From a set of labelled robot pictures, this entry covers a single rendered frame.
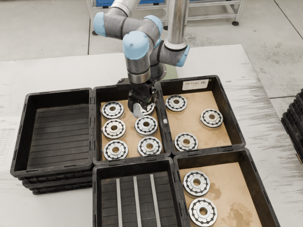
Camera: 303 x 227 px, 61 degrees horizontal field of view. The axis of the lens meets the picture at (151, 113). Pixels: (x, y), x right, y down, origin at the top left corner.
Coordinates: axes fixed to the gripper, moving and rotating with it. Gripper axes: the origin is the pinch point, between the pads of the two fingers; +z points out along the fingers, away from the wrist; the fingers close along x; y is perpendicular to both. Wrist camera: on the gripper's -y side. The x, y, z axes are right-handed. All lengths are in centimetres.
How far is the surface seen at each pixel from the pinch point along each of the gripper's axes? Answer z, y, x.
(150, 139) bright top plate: 14.3, 5.9, -1.6
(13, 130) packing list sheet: 27, -59, -34
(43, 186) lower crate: 18, -17, -43
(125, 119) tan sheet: 16.5, -11.3, 0.7
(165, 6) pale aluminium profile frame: 72, -108, 164
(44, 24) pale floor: 93, -226, 83
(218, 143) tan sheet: 18.6, 29.0, 16.4
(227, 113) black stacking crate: 11.8, 26.1, 27.8
